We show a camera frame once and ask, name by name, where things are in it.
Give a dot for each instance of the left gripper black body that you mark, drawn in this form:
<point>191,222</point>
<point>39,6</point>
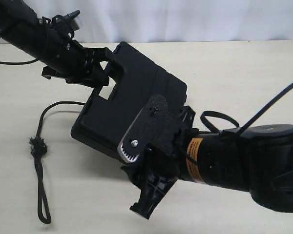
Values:
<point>90,73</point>

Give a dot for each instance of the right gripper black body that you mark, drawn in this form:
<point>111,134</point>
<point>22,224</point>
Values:
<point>173,166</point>

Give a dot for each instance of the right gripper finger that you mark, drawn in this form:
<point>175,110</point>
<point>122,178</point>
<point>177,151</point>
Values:
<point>154,188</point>

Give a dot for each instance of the black plastic tool case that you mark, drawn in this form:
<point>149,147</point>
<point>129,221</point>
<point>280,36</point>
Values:
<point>102,123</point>

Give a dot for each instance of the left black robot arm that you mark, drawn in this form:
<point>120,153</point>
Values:
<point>52,42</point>

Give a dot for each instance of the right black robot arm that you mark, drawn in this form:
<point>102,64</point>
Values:
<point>257,160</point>

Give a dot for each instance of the white curtain backdrop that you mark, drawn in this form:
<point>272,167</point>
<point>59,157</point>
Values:
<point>111,21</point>

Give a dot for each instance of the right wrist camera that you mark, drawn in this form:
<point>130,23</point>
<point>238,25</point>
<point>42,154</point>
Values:
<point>153,127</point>

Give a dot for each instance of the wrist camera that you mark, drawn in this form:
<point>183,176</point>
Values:
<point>153,127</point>
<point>67,22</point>

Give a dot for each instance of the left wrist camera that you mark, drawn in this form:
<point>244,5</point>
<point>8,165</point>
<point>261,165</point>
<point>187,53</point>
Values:
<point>67,22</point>

